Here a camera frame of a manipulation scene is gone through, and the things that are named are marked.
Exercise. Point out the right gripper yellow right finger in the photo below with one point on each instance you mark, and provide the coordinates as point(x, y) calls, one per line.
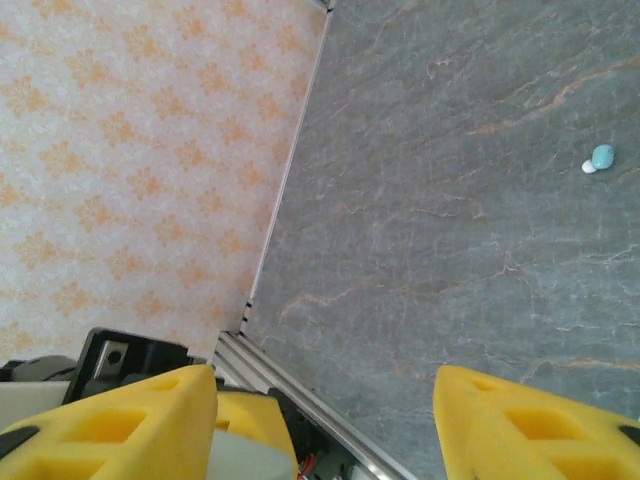
point(525, 440)

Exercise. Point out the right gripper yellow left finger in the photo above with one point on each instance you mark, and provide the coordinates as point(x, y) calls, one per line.
point(125, 440)

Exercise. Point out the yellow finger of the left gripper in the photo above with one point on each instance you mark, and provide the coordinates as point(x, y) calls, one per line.
point(250, 415)

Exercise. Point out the wide aluminium table edge rail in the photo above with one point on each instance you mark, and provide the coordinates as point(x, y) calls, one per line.
point(325, 425)

